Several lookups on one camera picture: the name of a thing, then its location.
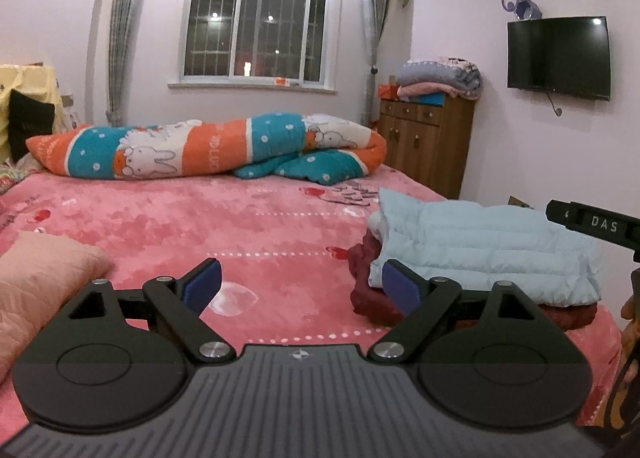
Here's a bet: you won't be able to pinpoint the person right hand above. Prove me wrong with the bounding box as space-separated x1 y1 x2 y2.
620 296 639 357

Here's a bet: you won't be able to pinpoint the folded blankets on cabinet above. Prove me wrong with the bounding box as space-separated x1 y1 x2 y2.
378 57 484 101

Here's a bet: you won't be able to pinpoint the black cushion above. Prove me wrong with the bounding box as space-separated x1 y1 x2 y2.
9 89 55 162

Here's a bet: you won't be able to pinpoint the wooden cabinet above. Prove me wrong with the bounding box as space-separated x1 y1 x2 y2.
378 96 475 199

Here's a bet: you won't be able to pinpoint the light blue down jacket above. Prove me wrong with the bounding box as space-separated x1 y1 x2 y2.
368 189 601 307

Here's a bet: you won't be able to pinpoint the right grey curtain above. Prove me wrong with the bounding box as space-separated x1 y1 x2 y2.
360 0 390 125

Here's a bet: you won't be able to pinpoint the maroon down jacket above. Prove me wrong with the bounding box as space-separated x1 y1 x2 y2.
347 230 598 331

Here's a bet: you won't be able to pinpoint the window with bars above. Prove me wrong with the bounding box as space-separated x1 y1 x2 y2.
175 0 343 94

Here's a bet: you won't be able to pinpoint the yellow cloth cover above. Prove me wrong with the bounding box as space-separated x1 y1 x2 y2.
1 64 66 163

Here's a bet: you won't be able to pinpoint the purple wall decoration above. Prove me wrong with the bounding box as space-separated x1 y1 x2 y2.
501 0 542 21

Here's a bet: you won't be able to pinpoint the grey curtain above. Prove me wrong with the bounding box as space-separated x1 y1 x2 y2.
360 0 390 125
105 0 139 127

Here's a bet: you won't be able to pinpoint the wall mounted television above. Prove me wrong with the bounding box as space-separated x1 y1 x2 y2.
506 16 612 101

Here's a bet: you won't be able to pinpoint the orange teal rabbit rolled quilt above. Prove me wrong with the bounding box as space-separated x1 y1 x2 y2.
26 112 387 186

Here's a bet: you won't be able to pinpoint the left grey curtain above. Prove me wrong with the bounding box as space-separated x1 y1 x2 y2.
105 0 139 127

